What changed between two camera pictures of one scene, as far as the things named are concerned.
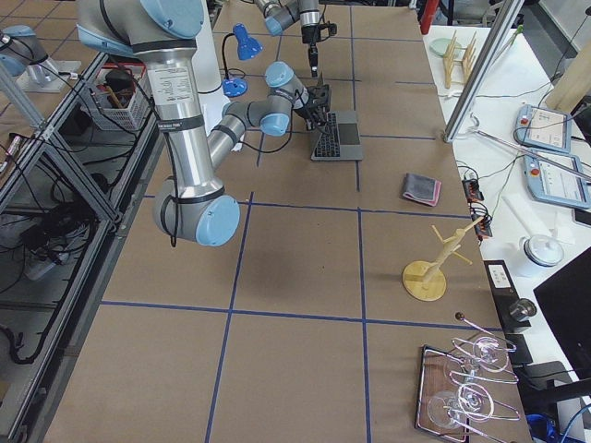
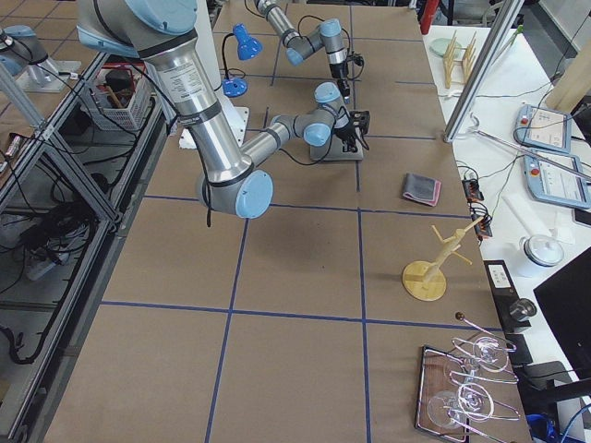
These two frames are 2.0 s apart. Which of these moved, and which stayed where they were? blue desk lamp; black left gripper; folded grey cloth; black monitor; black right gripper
Moved: black left gripper; black right gripper
Stayed: black monitor; folded grey cloth; blue desk lamp
